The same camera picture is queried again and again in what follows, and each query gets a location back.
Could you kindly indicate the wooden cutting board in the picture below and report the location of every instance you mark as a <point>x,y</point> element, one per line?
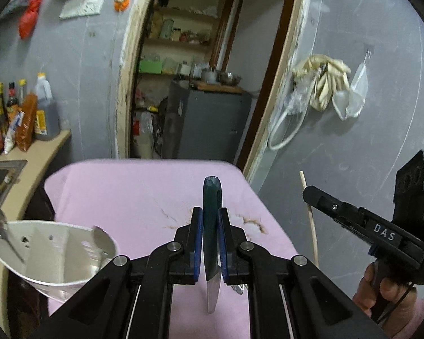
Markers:
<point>219,87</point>

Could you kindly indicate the pink floral cloth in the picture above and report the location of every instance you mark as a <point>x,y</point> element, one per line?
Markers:
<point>127,190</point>

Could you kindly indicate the green box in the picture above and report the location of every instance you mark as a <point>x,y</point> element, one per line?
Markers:
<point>150,66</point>

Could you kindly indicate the wooden chopstick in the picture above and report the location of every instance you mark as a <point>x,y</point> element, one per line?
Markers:
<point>313,235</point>

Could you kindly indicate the white plastic bag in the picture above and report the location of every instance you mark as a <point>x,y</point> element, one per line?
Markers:
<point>355,95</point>

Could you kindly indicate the white perforated utensil holder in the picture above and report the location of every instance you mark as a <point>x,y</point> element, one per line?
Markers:
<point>56,272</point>

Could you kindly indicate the grey cabinet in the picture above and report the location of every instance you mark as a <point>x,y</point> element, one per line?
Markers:
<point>205,127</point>

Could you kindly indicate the metal pot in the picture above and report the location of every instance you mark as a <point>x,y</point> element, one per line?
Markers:
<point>208,76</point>

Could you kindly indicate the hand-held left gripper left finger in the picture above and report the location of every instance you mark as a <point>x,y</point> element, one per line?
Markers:
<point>198,243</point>

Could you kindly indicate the small yellow capped bottle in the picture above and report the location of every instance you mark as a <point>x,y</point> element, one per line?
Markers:
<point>22,90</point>

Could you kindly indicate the orange wall hook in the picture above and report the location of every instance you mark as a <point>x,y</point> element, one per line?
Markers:
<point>122,2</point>

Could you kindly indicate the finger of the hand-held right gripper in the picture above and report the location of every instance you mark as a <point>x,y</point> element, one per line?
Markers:
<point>325,203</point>

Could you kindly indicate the red plastic bag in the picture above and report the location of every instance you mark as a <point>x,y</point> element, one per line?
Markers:
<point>30,17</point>

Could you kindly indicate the yellow label sauce bottle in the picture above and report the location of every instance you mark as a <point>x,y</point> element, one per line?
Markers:
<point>0,102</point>

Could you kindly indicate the white plastic jug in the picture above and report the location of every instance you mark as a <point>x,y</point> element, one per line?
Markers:
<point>46,113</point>

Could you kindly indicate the white wall socket panel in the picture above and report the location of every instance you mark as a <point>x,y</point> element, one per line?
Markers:
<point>81,7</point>

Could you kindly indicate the wooden door frame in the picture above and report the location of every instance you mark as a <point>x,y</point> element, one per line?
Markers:
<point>126,77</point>

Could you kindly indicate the beige counter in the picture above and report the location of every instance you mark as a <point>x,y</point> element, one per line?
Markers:
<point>46,152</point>

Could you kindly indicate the clear crumpled plastic bag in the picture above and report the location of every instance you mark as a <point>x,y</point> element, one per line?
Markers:
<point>300,97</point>

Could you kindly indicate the red capped sauce bottle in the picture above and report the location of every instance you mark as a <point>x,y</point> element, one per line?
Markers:
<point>12,100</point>

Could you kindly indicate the wooden pantry shelf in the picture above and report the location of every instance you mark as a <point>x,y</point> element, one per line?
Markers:
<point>183,44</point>

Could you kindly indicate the metal bowl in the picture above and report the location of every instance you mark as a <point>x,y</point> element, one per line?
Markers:
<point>229,78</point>

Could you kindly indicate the person's right hand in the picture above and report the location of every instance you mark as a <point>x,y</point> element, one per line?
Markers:
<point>362,289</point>

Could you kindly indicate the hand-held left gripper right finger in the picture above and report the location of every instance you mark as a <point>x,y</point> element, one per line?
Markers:
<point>222,247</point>

